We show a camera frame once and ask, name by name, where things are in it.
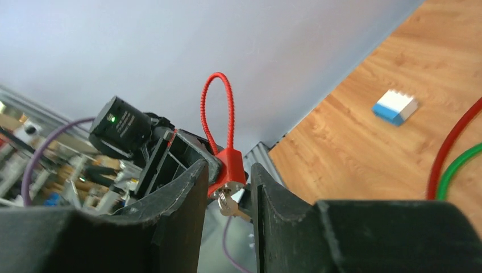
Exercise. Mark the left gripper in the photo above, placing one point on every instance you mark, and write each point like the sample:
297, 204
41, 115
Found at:
173, 152

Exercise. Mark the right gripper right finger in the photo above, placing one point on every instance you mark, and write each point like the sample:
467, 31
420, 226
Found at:
292, 235

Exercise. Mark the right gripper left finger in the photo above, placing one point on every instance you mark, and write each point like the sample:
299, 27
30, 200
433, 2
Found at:
159, 233

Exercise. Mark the thick red cable lock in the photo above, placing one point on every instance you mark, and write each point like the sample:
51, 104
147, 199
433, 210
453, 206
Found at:
446, 146

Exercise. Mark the green cable lock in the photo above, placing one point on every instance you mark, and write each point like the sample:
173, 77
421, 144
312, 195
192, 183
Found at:
452, 170

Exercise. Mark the white blue block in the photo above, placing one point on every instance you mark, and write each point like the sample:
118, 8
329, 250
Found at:
395, 107

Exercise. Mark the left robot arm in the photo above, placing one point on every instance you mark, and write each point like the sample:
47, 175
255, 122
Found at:
150, 142

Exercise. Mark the small key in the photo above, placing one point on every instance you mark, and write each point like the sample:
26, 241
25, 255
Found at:
228, 207

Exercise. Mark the red padlock with thin cable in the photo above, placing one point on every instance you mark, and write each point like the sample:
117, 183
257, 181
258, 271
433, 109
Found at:
232, 168

